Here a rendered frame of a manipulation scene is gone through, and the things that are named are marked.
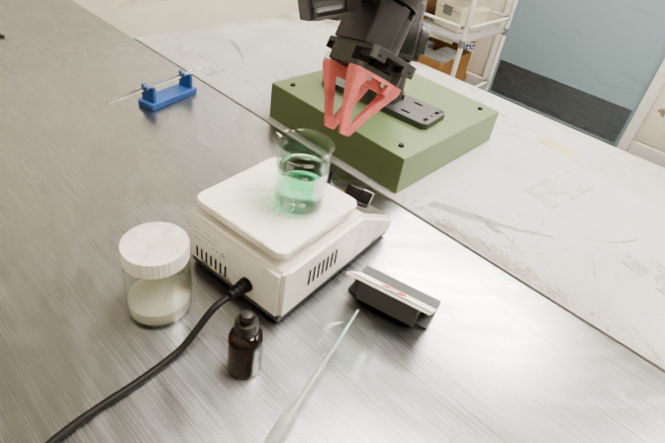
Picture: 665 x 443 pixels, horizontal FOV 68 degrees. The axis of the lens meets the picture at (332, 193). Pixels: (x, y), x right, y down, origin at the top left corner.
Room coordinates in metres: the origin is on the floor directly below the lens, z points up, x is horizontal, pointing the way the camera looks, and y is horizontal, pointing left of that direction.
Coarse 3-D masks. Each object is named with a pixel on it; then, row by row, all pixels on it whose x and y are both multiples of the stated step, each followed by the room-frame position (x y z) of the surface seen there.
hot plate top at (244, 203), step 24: (264, 168) 0.45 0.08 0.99; (216, 192) 0.39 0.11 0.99; (240, 192) 0.40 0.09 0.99; (264, 192) 0.40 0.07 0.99; (336, 192) 0.42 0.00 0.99; (216, 216) 0.36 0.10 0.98; (240, 216) 0.36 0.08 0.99; (264, 216) 0.37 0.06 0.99; (336, 216) 0.38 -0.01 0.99; (264, 240) 0.33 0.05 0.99; (288, 240) 0.34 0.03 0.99; (312, 240) 0.35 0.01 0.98
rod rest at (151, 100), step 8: (184, 80) 0.77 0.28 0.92; (152, 88) 0.70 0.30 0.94; (168, 88) 0.76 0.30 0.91; (176, 88) 0.76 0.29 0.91; (184, 88) 0.76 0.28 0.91; (192, 88) 0.77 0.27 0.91; (144, 96) 0.70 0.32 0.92; (152, 96) 0.69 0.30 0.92; (160, 96) 0.72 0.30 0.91; (168, 96) 0.73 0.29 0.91; (176, 96) 0.73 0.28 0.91; (184, 96) 0.75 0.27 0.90; (144, 104) 0.69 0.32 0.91; (152, 104) 0.69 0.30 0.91; (160, 104) 0.70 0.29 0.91; (168, 104) 0.72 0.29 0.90
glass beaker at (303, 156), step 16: (288, 144) 0.41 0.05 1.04; (304, 144) 0.42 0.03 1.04; (320, 144) 0.41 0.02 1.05; (288, 160) 0.37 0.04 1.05; (304, 160) 0.37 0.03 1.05; (320, 160) 0.37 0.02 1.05; (288, 176) 0.37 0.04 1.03; (304, 176) 0.37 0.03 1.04; (320, 176) 0.38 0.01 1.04; (288, 192) 0.37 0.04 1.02; (304, 192) 0.37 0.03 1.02; (320, 192) 0.38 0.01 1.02; (288, 208) 0.37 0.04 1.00; (304, 208) 0.37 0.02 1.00; (320, 208) 0.38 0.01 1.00
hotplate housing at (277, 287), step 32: (192, 224) 0.37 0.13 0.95; (224, 224) 0.36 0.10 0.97; (352, 224) 0.40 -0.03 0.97; (384, 224) 0.46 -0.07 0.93; (224, 256) 0.35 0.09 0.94; (256, 256) 0.33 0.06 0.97; (320, 256) 0.35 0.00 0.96; (352, 256) 0.41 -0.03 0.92; (256, 288) 0.32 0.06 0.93; (288, 288) 0.32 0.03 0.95
